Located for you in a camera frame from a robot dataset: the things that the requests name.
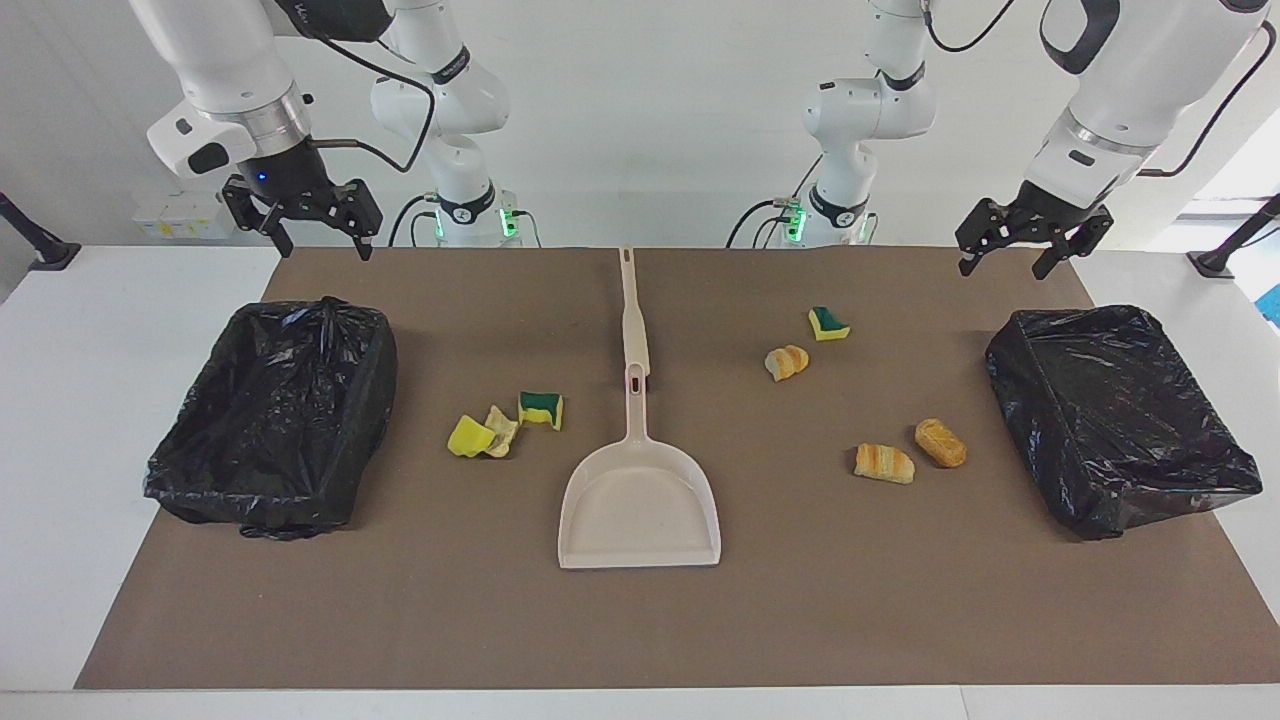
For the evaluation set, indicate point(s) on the black bag lined trash bin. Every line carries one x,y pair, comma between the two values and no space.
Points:
270,420
1110,420

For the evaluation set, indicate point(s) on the beige brush with black bristles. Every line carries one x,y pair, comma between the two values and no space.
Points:
632,310

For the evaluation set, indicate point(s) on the brown oval bun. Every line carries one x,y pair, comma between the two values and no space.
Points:
940,443

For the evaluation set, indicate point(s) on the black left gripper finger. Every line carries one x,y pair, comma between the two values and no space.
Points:
1085,235
990,230

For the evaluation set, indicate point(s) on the white wall socket boxes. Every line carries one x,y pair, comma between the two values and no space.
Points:
185,218

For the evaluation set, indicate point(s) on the green and yellow sponge piece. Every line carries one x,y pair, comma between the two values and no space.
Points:
828,324
540,410

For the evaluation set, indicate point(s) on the blue object at edge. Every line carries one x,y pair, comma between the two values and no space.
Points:
1273,305

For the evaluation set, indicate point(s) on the brown table mat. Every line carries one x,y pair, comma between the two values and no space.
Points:
640,620

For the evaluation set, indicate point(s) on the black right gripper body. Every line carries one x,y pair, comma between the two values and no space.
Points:
290,180

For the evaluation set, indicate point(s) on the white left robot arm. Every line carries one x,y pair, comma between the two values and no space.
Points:
1130,70

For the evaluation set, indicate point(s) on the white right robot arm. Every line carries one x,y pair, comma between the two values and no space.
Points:
220,60

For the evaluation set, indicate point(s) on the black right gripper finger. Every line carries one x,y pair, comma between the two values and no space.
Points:
250,210
358,212

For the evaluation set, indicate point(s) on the small orange croissant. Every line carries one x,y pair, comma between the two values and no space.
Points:
787,362

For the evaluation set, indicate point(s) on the black camera stand base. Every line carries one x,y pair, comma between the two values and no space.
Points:
45,250
1220,258

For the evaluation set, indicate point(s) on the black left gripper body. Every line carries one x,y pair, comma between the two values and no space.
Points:
1050,215

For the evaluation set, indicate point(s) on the striped puff pastry bread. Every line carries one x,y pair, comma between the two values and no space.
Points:
884,464

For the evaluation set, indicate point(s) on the beige plastic dustpan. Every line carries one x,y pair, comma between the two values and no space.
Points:
640,500

